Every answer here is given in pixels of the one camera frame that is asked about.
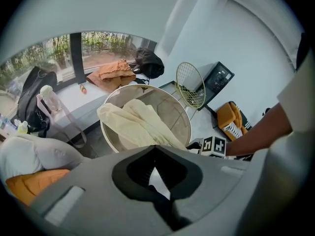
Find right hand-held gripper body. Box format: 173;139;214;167
186;136;227;158

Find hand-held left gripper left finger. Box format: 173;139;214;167
126;148;156;187

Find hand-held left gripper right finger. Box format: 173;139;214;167
155;148;189;202

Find cream clothes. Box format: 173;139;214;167
96;99;188;151

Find orange garment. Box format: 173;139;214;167
86;59;137;93

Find person's right forearm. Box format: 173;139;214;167
225;101;294;157

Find black white striped blanket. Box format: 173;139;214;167
222;112;252;142

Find orange armchair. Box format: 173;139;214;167
216;101;253;142

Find black display box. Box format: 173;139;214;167
196;61;235;112

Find white petal floor chair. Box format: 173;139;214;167
0;133;84;181

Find dark brown backpack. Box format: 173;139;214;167
129;47;165;80

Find orange cushion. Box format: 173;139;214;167
5;169;71;206

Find small yellow-green bottle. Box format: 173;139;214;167
17;120;29;134

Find black backpack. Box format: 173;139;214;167
16;66;59;139

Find clear plastic water bottle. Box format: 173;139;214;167
0;114;15;134

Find grey roller blind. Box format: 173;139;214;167
4;0;188;66

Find gold wire frame table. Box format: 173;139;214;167
169;61;206;120

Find black window post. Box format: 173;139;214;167
69;32;86;85

